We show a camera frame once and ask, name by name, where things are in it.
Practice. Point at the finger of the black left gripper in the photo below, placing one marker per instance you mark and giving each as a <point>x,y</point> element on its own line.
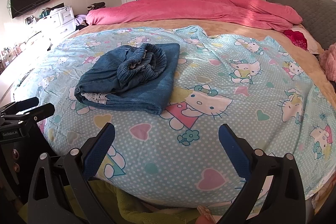
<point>22,121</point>
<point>15,107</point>

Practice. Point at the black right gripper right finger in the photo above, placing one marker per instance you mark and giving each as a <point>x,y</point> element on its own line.
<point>273,190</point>

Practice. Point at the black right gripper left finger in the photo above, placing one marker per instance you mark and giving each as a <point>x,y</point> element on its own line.
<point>60,191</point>

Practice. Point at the blue denim pants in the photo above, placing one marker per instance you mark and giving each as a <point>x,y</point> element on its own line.
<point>131,79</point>

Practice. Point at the person's right hand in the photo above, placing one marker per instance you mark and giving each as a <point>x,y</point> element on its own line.
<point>206,217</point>

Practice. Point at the green jacket torso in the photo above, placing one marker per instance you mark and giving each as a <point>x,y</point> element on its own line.
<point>125,208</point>

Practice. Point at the white drawer cabinet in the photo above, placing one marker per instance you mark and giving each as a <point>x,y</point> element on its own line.
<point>59,24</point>

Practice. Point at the clothes pile by bed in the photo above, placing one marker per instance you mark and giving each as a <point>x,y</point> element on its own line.
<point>80,19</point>

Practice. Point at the light blue cartoon bedsheet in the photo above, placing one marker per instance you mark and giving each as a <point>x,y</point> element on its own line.
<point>175,158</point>

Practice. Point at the pink fluffy garment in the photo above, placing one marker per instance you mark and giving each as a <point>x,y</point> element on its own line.
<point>327,61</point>

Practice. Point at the grey quilted headboard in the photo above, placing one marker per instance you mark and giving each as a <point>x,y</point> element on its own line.
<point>318,17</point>

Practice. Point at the pink comforter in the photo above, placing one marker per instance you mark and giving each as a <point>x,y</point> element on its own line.
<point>251,13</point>

